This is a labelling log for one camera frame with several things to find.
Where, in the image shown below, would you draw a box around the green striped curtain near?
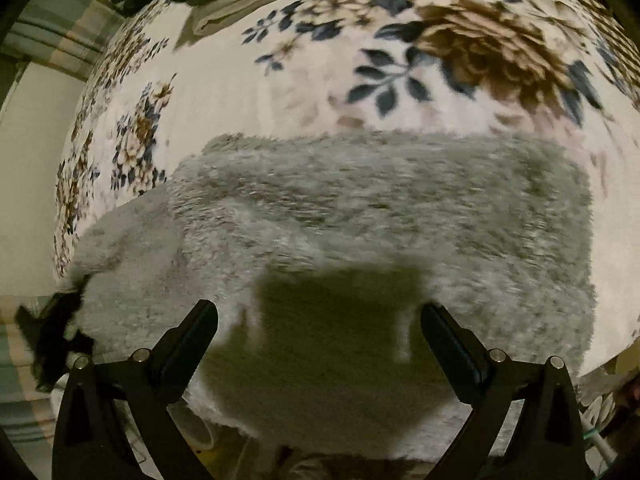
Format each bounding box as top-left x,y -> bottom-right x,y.
1,0 -> 124,80

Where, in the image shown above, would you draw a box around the floral bed blanket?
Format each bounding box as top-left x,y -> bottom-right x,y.
53,0 -> 639,370

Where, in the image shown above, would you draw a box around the white trash bin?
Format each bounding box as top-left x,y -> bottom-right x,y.
167,400 -> 216,452

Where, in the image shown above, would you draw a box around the grey fluffy fleece pants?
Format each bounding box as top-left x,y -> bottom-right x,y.
61,131 -> 596,460

